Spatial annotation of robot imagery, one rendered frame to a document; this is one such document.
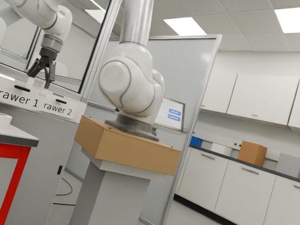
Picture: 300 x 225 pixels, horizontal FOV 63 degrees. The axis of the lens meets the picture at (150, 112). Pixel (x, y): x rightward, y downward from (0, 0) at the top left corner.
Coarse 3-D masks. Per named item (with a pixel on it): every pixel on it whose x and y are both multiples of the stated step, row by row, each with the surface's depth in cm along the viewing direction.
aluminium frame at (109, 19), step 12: (120, 0) 174; (108, 12) 168; (108, 24) 170; (108, 36) 173; (96, 48) 166; (96, 60) 169; (0, 72) 122; (12, 72) 127; (24, 72) 133; (96, 72) 171; (36, 84) 138; (84, 84) 165; (72, 96) 159; (84, 96) 167
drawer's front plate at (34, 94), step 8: (0, 80) 109; (8, 80) 112; (0, 88) 110; (8, 88) 112; (16, 88) 115; (32, 88) 121; (0, 96) 110; (8, 96) 113; (16, 96) 116; (24, 96) 119; (32, 96) 122; (40, 96) 125; (16, 104) 116; (24, 104) 120; (32, 104) 123; (40, 104) 126
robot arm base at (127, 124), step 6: (120, 114) 105; (108, 120) 103; (120, 120) 98; (126, 120) 96; (132, 120) 96; (114, 126) 98; (120, 126) 95; (126, 126) 94; (132, 126) 95; (138, 126) 96; (144, 126) 97; (150, 126) 100; (126, 132) 91; (132, 132) 93; (138, 132) 95; (144, 132) 97; (150, 132) 101; (150, 138) 99; (156, 138) 100
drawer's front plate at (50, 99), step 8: (48, 96) 144; (56, 96) 148; (48, 104) 145; (56, 104) 149; (64, 104) 154; (72, 104) 158; (48, 112) 146; (56, 112) 150; (64, 112) 155; (72, 112) 160
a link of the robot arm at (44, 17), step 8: (16, 0) 93; (24, 0) 93; (32, 0) 94; (40, 0) 96; (48, 0) 97; (56, 0) 99; (24, 8) 94; (32, 8) 95; (40, 8) 97; (48, 8) 98; (56, 8) 101; (24, 16) 99; (32, 16) 98; (40, 16) 99; (48, 16) 101; (56, 16) 107; (40, 24) 103; (48, 24) 105
